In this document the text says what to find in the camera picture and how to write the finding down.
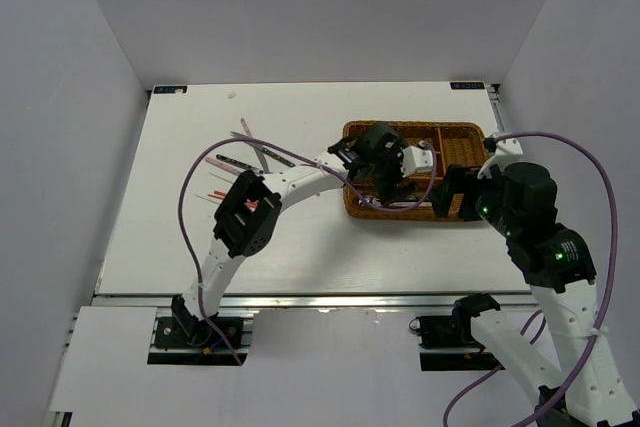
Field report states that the knife with black handle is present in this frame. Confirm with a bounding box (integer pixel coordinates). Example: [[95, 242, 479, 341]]
[[230, 131, 296, 168]]

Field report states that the white chopstick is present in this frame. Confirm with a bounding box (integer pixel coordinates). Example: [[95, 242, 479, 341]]
[[194, 194, 221, 205], [208, 172, 234, 184]]

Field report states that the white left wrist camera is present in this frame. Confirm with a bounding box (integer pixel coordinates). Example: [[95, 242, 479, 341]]
[[400, 146, 435, 178]]

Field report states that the aluminium rail front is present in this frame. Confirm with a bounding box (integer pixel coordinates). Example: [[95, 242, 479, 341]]
[[92, 291, 536, 311]]

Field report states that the orange chopstick upper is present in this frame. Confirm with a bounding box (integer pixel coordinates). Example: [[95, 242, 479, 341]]
[[210, 191, 255, 202]]

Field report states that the blue label left corner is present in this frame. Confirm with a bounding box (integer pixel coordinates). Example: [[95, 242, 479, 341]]
[[152, 85, 188, 95]]

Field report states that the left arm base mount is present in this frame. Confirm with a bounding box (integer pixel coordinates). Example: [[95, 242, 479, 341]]
[[147, 314, 253, 367]]

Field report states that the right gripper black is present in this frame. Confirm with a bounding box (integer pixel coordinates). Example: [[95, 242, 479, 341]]
[[424, 164, 517, 237]]

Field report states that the fork with pink handle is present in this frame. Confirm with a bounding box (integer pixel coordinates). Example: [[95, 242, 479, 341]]
[[205, 157, 241, 176]]

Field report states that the knife with pink handle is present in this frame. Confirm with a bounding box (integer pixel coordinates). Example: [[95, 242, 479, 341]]
[[239, 118, 273, 173]]

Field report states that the fork with black handle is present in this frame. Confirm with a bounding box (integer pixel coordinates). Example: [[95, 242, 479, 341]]
[[216, 154, 254, 170]]

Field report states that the orange chopstick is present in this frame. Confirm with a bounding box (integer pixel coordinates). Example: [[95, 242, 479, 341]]
[[206, 194, 258, 210], [210, 191, 255, 202]]

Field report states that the woven wicker cutlery tray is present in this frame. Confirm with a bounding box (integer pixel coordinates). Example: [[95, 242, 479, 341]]
[[343, 121, 488, 222]]

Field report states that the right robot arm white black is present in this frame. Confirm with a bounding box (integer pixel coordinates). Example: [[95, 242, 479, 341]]
[[431, 162, 639, 426]]

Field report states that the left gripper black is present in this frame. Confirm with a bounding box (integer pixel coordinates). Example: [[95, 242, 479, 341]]
[[368, 140, 417, 206]]

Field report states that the white chopstick lower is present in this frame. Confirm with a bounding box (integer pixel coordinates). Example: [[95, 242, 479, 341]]
[[194, 194, 221, 205]]

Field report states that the white chopstick upper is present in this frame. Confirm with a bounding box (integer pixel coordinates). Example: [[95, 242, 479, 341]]
[[208, 172, 234, 184]]

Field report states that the orange chopstick lower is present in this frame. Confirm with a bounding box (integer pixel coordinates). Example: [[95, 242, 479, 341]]
[[206, 194, 258, 210]]

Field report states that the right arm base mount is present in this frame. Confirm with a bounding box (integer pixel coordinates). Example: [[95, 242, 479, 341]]
[[408, 315, 499, 372]]

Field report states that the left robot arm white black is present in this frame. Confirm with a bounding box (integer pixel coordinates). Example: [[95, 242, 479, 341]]
[[171, 122, 438, 349]]

